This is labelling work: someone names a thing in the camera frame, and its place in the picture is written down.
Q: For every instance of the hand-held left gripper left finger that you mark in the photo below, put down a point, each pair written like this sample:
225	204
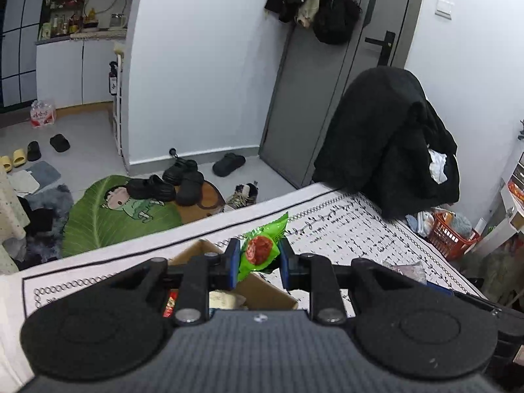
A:
233	266

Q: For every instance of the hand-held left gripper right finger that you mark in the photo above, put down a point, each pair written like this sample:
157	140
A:
283	268

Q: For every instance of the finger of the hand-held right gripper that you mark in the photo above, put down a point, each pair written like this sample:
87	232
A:
470	299

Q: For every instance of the cardboard box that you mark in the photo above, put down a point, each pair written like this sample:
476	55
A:
270	290

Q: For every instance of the green snack packet red circle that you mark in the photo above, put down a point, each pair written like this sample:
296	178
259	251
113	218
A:
262	249

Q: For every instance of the clear nut packet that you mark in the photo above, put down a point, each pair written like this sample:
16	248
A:
405	272

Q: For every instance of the red plastic basket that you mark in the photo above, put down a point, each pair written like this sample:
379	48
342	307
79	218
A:
452	235

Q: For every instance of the sneaker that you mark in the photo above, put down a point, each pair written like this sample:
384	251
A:
241	196

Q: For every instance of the white patterned bedsheet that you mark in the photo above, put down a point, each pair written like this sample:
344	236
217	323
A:
348	221

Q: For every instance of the black clog shoe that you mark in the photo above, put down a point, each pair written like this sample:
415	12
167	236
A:
151	188
190	188
180	172

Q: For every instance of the light blue cloth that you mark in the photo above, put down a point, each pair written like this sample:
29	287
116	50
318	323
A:
419	223

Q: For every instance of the white desk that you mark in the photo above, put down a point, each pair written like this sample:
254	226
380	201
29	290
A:
509	208

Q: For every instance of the black doorstop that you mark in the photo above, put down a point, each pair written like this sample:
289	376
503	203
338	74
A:
174	153

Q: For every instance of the white crumpled cloth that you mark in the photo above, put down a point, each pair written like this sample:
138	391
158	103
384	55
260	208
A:
438	166

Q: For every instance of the green leaf rug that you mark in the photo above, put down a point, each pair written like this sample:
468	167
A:
102	221

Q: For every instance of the grey door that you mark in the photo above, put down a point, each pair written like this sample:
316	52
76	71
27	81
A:
311	110

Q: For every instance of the black coat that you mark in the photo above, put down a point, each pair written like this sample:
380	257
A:
380	139

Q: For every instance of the grey fluffy rug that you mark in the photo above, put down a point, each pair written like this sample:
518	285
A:
61	208

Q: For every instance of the white shelf rack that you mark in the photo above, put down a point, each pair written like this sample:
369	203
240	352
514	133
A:
118	110

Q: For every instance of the blue-grey mat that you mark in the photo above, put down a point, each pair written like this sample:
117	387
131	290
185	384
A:
45	172

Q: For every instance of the black spray bottle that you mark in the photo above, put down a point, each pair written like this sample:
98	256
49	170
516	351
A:
112	80

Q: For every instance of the white mat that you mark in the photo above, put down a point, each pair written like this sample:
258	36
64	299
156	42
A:
22	182

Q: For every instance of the cream dotted cloth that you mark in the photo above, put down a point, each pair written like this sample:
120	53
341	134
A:
10	221

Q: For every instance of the yellow slipper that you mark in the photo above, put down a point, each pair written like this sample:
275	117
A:
19	158
5	163

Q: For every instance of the pack of water bottles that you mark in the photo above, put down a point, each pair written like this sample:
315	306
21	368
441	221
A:
43	114

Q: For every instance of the white kitchen cabinet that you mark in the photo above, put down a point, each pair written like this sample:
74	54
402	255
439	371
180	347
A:
73	73

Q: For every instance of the hanging black bag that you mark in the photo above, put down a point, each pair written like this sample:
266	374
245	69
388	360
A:
335	16

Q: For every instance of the glass jug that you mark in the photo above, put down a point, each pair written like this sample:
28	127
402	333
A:
118	20

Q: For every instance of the row of condiment bottles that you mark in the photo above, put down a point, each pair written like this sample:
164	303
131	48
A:
65	24

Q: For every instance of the dark grid sliding door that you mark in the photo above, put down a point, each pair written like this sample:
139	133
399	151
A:
20	28

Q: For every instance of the white light switch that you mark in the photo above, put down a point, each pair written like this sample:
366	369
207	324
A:
444	8

